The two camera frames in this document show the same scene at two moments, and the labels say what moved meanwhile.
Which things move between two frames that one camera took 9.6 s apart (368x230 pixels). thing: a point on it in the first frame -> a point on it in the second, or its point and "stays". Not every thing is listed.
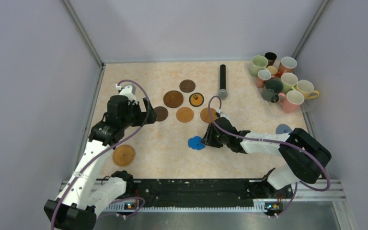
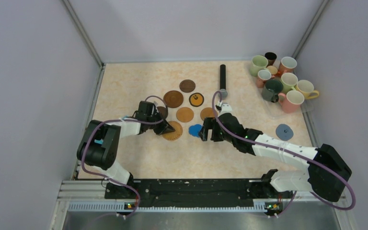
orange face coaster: x=196 y=99 stays
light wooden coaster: x=184 y=114 stays
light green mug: x=258 y=63 stays
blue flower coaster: x=195 y=143 -> x=194 y=130
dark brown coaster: x=187 y=86 stays
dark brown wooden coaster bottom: x=162 y=113 stays
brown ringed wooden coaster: x=173 y=99 stays
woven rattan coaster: x=123 y=155 -> x=174 y=135
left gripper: x=145 y=117 -> x=161 y=130
